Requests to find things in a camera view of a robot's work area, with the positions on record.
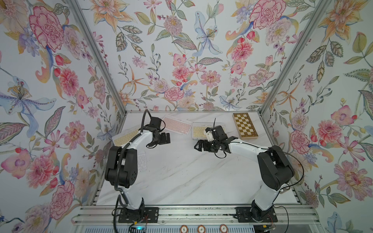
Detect aluminium frame post right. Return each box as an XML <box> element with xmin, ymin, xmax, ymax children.
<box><xmin>258</xmin><ymin>0</ymin><xmax>329</xmax><ymax>117</ymax></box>

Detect pink keyboard back left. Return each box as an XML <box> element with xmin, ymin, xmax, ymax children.
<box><xmin>162</xmin><ymin>116</ymin><xmax>192</xmax><ymax>135</ymax></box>

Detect wooden chessboard box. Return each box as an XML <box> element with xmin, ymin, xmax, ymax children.
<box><xmin>233</xmin><ymin>113</ymin><xmax>258</xmax><ymax>139</ymax></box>

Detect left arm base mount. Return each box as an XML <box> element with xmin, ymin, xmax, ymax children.
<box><xmin>118</xmin><ymin>199</ymin><xmax>159</xmax><ymax>223</ymax></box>

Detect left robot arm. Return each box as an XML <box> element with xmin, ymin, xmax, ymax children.
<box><xmin>105</xmin><ymin>116</ymin><xmax>171</xmax><ymax>210</ymax></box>

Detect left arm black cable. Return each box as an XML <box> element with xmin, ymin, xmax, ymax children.
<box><xmin>139</xmin><ymin>109</ymin><xmax>152</xmax><ymax>133</ymax></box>

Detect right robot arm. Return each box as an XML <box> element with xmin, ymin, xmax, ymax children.
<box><xmin>194</xmin><ymin>126</ymin><xmax>294</xmax><ymax>212</ymax></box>

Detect white keyboard left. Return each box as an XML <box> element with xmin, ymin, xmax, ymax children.
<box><xmin>138</xmin><ymin>151</ymin><xmax>147</xmax><ymax>172</ymax></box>

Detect aluminium front rail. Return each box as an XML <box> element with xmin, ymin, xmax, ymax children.
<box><xmin>71</xmin><ymin>205</ymin><xmax>320</xmax><ymax>226</ymax></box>

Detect aluminium frame post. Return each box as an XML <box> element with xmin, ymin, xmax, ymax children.
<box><xmin>258</xmin><ymin>0</ymin><xmax>329</xmax><ymax>117</ymax></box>
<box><xmin>67</xmin><ymin>0</ymin><xmax>127</xmax><ymax>117</ymax></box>

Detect yellow keyboard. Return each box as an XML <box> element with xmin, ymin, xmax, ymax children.
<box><xmin>112</xmin><ymin>125</ymin><xmax>140</xmax><ymax>146</ymax></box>
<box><xmin>192</xmin><ymin>122</ymin><xmax>213</xmax><ymax>140</ymax></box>

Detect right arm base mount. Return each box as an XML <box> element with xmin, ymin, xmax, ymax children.
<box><xmin>234</xmin><ymin>201</ymin><xmax>278</xmax><ymax>223</ymax></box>

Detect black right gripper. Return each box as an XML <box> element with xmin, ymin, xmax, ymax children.
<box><xmin>194</xmin><ymin>140</ymin><xmax>220</xmax><ymax>152</ymax></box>

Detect aluminium frame post left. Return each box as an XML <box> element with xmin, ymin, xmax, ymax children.
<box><xmin>67</xmin><ymin>0</ymin><xmax>127</xmax><ymax>117</ymax></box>

